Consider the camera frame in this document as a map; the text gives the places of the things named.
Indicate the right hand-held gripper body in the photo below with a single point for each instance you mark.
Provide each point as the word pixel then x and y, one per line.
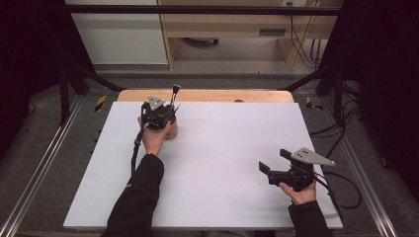
pixel 296 174

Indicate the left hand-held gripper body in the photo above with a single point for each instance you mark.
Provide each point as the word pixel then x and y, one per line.
pixel 154 115

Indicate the thin black cosmetic pencil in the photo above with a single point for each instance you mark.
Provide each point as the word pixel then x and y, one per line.
pixel 177 108

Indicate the tan holder with frog figure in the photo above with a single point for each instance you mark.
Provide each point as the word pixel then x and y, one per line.
pixel 173 131

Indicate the black makeup brush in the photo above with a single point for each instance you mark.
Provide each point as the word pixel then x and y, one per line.
pixel 176 89

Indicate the person's right hand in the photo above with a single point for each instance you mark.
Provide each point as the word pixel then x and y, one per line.
pixel 301 197

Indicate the person's left hand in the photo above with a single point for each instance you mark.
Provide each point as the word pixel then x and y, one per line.
pixel 153 140

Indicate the wooden table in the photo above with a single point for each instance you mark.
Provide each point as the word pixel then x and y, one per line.
pixel 210 95

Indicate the white board sheet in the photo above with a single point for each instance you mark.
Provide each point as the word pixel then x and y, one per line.
pixel 230 138

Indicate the yellow black striped tape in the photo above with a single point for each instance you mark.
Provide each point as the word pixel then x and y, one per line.
pixel 309 102
pixel 100 103

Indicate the black metal stand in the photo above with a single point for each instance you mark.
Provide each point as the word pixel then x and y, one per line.
pixel 338 95
pixel 65 95

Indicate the white cabinet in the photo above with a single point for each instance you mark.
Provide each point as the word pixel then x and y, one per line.
pixel 118 39

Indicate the wooden desk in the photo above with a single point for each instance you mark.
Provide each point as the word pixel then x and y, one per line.
pixel 224 24

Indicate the black curtain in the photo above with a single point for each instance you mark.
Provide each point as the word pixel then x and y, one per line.
pixel 385 82
pixel 29 65

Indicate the aluminium rail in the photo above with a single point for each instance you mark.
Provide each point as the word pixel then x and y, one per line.
pixel 365 177
pixel 36 177

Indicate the black horizontal frame bar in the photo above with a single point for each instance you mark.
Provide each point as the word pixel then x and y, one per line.
pixel 197 10

